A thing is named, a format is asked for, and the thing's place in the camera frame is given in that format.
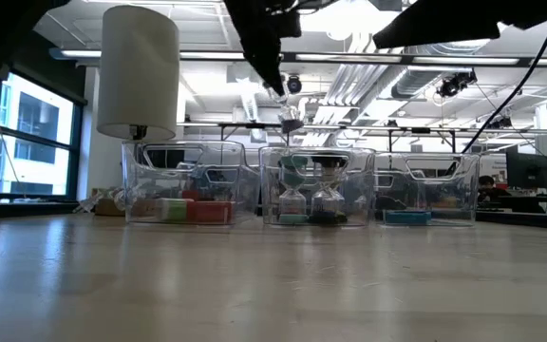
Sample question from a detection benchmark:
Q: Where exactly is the black ceiling device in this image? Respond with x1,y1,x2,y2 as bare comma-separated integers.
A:
436,69,479,100

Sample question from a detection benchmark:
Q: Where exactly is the white cylindrical table lamp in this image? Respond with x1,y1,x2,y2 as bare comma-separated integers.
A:
95,4,181,218

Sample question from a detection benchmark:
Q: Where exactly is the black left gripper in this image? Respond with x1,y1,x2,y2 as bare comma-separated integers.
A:
223,0,303,98

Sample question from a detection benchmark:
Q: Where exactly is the black computer monitor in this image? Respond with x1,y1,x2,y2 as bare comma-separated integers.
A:
505,150,547,190

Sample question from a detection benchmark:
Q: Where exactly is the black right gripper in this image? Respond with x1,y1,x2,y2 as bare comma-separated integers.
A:
371,0,547,50

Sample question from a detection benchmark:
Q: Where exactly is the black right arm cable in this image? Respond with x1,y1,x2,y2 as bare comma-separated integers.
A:
461,0,547,155

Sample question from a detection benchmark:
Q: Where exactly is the person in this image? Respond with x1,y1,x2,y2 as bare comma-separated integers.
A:
475,174,511,204

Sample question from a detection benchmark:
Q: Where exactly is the silver ventilation duct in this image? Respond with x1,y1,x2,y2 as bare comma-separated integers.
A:
389,42,493,101

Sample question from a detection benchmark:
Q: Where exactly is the teal digital timer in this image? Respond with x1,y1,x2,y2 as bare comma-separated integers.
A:
382,210,433,226

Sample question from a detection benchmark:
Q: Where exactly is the black office desk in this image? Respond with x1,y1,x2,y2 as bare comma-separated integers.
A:
473,193,547,232

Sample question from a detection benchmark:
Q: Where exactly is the round black ceiling camera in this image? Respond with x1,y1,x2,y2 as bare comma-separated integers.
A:
286,74,304,95

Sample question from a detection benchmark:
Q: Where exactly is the black ceiling light rail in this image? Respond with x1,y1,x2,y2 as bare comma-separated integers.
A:
49,48,547,67

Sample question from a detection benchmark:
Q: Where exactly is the clear plastic bin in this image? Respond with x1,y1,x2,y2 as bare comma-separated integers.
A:
121,140,261,226
257,145,377,228
372,151,481,228

